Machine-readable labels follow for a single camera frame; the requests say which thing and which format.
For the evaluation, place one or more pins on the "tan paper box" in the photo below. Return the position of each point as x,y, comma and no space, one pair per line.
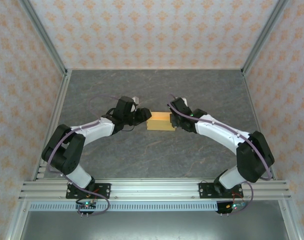
159,122

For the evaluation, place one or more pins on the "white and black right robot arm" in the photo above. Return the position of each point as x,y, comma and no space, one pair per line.
217,135

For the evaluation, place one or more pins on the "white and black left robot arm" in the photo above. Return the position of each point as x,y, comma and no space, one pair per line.
97,130

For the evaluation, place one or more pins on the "grey metal sheet panel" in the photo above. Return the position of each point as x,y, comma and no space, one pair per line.
154,225

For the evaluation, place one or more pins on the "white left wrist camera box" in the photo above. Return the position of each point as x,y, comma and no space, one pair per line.
136,100

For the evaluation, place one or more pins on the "aluminium table side rail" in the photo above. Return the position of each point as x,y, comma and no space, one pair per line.
260,112
54,112

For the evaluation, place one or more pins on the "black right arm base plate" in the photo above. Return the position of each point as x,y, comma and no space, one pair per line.
204,191

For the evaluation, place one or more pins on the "wide aluminium mounting rail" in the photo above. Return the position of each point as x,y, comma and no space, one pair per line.
154,190

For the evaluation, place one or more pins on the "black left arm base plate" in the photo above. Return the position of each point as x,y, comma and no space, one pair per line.
104,191

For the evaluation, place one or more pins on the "aluminium frame post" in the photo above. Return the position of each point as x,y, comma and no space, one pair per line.
45,37
263,37

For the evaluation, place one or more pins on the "short aluminium frame strut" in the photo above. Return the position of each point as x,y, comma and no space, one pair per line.
15,222
289,222

